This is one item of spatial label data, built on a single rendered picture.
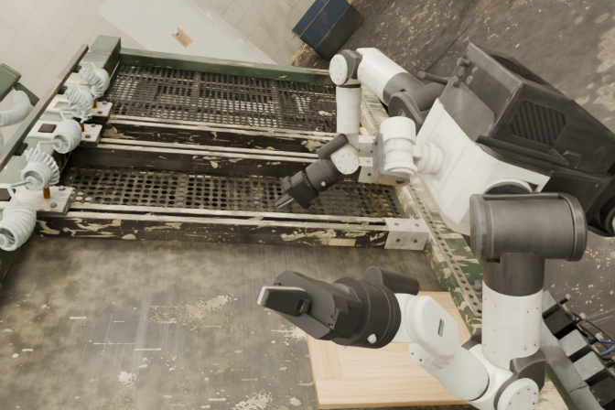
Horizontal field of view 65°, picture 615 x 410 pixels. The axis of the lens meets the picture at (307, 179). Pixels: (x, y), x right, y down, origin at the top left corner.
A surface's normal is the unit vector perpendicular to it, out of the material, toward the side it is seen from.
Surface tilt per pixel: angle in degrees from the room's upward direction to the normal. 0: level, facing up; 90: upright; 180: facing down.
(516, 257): 67
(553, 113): 90
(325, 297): 16
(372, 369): 56
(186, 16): 90
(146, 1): 90
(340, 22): 90
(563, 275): 0
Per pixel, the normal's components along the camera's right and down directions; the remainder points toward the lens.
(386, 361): 0.16, -0.83
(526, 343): 0.36, 0.29
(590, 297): -0.73, -0.51
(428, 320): 0.69, -0.22
